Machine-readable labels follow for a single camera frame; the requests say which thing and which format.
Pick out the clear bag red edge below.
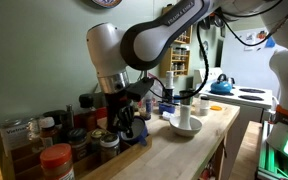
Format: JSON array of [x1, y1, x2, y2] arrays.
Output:
[[148, 73, 163, 98]]

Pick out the white fridge paper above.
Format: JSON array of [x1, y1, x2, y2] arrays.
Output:
[[243, 32, 256, 51]]

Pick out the dark bottle black cap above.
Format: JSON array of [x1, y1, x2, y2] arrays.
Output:
[[78, 93, 98, 133]]

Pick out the slim steel bottle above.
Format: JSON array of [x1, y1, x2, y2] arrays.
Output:
[[65, 104, 75, 129]]

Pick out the white cloth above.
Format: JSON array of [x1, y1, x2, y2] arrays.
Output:
[[162, 111, 175, 121]]

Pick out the wide glass jar black lid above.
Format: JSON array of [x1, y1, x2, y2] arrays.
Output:
[[198, 95, 211, 117]]

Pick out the green-lit robot stand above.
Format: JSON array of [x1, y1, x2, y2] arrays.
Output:
[[256, 120, 288, 180]]

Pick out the white stove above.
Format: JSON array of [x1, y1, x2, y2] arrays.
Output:
[[193, 67, 274, 180]]

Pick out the black-lidded spice jar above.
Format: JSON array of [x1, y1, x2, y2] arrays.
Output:
[[66, 128, 89, 163]]

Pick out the white-lidded dark spice jar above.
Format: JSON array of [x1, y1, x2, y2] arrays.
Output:
[[99, 133, 121, 164]]

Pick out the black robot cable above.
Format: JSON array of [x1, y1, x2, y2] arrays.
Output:
[[217, 0, 288, 47], [148, 23, 211, 101]]

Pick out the small blue utensil bowl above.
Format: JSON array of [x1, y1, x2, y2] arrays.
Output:
[[158, 102, 177, 115]]

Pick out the white-labelled glass jar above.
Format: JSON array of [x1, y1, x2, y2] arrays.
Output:
[[0, 118, 32, 156]]

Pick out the decorative wall plate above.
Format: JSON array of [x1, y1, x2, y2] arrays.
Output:
[[91, 0, 122, 9]]

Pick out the white ceramic bowl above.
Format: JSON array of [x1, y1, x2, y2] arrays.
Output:
[[168, 114, 203, 138]]

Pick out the blue fridge note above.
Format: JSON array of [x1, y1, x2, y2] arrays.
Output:
[[264, 35, 277, 48]]

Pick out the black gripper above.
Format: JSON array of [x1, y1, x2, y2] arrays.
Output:
[[104, 89, 136, 138]]

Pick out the glass oil bottle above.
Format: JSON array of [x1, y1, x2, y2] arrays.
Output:
[[138, 96, 153, 121]]

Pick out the navy blue handled bowl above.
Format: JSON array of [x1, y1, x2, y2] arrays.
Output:
[[120, 115, 149, 147]]

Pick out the wide black-lidded jar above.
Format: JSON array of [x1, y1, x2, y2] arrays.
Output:
[[43, 109, 70, 141]]

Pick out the round wall clock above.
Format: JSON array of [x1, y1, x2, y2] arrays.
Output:
[[201, 40, 210, 60]]

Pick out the orange-lidded spice jar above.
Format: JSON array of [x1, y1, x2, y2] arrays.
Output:
[[39, 143, 76, 180]]

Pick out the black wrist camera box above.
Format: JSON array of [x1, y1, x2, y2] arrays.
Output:
[[127, 77, 155, 103]]

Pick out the white-capped red spice jar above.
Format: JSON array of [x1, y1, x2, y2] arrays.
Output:
[[38, 116, 59, 148]]

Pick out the white refrigerator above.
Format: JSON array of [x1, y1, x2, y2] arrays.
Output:
[[221, 26, 288, 101]]

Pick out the white steel-topped pepper grinder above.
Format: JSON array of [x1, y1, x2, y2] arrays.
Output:
[[178, 89, 196, 131]]

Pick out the dark hanging pan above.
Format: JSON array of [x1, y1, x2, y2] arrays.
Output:
[[198, 14, 215, 31], [213, 12, 225, 28]]

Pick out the blue kettle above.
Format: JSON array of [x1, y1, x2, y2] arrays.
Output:
[[210, 73, 233, 95]]

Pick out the wooden wall spice rack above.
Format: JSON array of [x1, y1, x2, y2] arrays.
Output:
[[173, 24, 194, 45], [159, 44, 192, 78]]

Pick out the red box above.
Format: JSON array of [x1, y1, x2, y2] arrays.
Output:
[[73, 106, 108, 129]]

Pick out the clear glass jar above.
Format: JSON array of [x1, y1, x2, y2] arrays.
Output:
[[27, 116, 42, 141]]

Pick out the gold-lidded spice jar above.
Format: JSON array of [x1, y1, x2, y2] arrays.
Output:
[[89, 128, 107, 153]]

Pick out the white cylindrical canister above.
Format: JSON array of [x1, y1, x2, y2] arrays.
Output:
[[164, 70, 176, 90]]

